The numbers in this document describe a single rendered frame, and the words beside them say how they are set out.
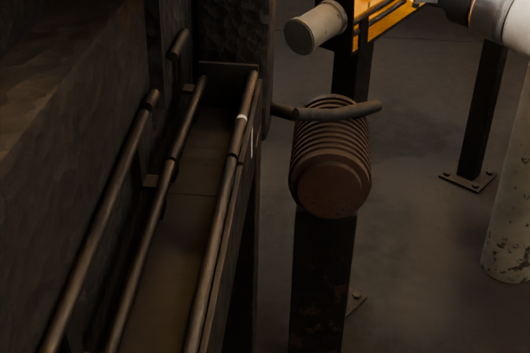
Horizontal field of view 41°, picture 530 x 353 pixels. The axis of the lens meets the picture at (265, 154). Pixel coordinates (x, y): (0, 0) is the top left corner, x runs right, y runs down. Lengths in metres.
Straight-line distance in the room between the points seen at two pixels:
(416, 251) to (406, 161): 0.40
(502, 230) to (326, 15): 0.73
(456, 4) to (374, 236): 0.82
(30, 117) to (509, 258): 1.34
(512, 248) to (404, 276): 0.24
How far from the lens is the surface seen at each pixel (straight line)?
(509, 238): 1.64
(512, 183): 1.57
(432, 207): 1.89
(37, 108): 0.47
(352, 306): 1.56
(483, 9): 1.06
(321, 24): 1.10
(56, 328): 0.50
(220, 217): 0.63
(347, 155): 1.06
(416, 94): 2.45
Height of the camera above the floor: 1.09
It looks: 32 degrees down
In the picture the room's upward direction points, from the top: 2 degrees clockwise
